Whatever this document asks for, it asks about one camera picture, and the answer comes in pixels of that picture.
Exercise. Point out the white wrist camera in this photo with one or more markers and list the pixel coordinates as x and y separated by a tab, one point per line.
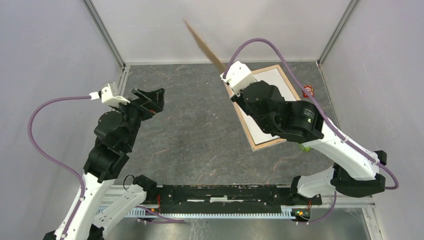
238	77
109	95

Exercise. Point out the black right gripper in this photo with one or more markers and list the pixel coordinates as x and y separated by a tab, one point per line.
240	99

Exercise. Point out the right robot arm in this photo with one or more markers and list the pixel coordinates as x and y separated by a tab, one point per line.
355	172

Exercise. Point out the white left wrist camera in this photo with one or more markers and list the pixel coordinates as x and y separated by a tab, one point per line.
109	95

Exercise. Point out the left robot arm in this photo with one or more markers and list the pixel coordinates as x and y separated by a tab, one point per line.
116	133

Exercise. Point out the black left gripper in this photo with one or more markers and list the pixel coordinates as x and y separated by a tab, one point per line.
146	103

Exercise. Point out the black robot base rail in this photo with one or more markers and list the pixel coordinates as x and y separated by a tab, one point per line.
238	201

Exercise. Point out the brown cardboard backing board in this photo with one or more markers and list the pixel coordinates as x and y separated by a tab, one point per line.
210	55

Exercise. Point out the printed photo with white border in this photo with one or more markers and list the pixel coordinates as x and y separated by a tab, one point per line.
273	75

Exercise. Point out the aluminium corner post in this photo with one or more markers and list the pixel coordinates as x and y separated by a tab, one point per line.
337	31
94	14

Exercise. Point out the aluminium corner post left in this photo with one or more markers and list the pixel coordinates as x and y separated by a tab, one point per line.
94	14

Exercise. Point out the aluminium corner post right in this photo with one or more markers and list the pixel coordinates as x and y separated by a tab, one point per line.
337	31

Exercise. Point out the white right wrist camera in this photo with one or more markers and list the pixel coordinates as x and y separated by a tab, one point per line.
238	77

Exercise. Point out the red monster toy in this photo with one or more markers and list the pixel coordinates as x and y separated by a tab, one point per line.
310	90

